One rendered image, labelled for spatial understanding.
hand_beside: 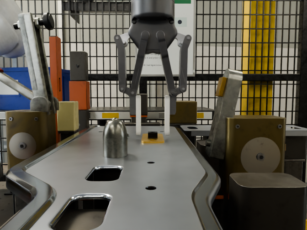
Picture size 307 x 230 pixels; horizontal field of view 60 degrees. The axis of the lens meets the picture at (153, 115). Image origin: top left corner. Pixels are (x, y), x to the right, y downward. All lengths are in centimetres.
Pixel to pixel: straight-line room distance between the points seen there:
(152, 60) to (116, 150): 71
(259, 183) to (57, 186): 20
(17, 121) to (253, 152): 38
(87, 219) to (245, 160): 27
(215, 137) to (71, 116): 29
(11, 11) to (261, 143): 75
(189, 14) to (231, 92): 68
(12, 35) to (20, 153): 48
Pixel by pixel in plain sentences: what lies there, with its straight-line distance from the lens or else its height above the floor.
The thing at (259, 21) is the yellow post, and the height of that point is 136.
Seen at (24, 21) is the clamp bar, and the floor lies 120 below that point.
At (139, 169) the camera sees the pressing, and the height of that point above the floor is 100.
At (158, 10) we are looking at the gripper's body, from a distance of 46.
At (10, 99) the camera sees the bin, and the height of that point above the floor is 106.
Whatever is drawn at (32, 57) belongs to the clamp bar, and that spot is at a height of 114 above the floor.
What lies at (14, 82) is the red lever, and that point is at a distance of 52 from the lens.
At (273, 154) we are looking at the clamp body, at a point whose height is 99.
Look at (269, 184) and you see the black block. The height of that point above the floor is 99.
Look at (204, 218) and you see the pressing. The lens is 20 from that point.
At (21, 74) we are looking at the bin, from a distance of 91.
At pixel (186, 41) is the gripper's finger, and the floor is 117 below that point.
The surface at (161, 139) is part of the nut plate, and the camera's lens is 45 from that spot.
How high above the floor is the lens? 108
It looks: 5 degrees down
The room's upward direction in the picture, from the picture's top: straight up
